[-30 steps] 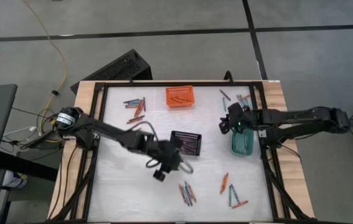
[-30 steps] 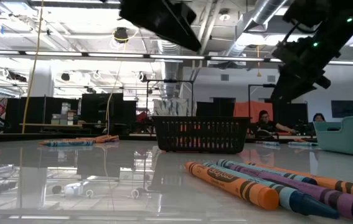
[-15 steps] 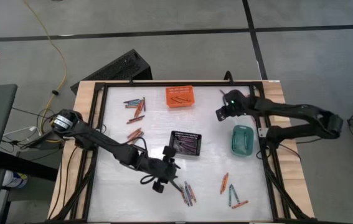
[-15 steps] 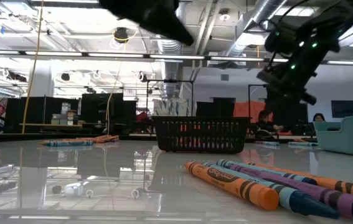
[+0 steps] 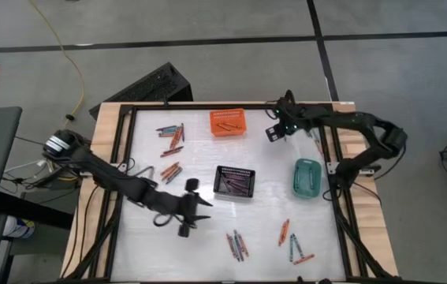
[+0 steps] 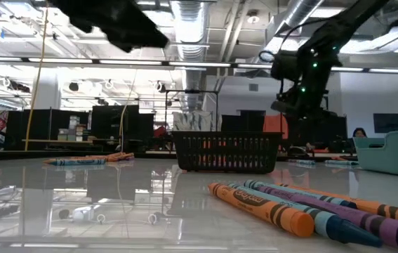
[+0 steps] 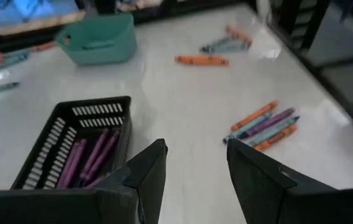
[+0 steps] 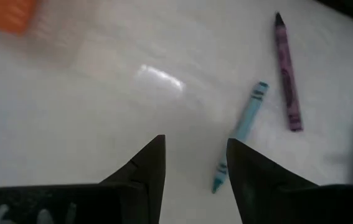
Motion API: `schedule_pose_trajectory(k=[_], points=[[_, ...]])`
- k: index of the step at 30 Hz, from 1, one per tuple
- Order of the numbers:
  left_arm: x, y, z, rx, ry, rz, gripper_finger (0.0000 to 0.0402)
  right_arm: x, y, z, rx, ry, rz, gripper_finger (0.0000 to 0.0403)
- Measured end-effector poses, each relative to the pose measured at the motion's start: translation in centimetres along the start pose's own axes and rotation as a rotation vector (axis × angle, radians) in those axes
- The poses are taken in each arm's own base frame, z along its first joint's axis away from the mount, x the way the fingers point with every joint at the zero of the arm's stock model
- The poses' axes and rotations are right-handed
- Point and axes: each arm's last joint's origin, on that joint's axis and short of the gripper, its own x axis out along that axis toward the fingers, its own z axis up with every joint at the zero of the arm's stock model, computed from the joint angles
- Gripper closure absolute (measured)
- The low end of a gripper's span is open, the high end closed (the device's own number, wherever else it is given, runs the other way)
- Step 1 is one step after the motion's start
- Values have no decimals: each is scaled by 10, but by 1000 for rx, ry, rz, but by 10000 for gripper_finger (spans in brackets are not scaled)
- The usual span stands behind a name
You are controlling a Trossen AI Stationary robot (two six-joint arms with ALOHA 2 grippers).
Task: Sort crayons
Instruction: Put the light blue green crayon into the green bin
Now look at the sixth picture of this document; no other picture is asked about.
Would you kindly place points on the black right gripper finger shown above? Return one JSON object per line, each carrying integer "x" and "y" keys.
{"x": 298, "y": 133}

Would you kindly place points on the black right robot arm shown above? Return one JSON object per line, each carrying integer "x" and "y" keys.
{"x": 342, "y": 24}

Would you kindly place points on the orange fabric panel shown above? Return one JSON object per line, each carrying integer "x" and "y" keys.
{"x": 276, "y": 124}

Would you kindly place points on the black partition screen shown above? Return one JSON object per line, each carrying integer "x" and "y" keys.
{"x": 335, "y": 133}
{"x": 242, "y": 123}
{"x": 114, "y": 123}
{"x": 37, "y": 126}

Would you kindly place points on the person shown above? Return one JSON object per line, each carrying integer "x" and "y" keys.
{"x": 359, "y": 133}

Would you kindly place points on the black plastic basket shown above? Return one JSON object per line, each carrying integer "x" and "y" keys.
{"x": 226, "y": 165}

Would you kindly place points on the LED strip light bar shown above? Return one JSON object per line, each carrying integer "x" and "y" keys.
{"x": 198, "y": 64}

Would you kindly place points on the teal plastic bin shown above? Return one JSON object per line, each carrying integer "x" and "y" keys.
{"x": 395, "y": 158}

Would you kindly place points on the clear plastic wrapped bundle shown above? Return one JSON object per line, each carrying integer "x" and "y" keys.
{"x": 195, "y": 121}

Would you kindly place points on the purple crayon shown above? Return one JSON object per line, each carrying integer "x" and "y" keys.
{"x": 131, "y": 157}
{"x": 370, "y": 219}

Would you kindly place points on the stacked storage boxes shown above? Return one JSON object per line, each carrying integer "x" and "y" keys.
{"x": 74, "y": 130}

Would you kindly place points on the wooden workbench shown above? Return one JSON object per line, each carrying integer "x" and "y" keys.
{"x": 58, "y": 141}

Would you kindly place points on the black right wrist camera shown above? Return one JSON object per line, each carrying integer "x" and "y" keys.
{"x": 286, "y": 65}

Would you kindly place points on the silver ventilation duct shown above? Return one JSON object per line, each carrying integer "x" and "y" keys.
{"x": 300, "y": 10}
{"x": 191, "y": 35}

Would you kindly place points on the black aluminium table frame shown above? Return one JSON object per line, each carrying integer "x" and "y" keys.
{"x": 26, "y": 154}

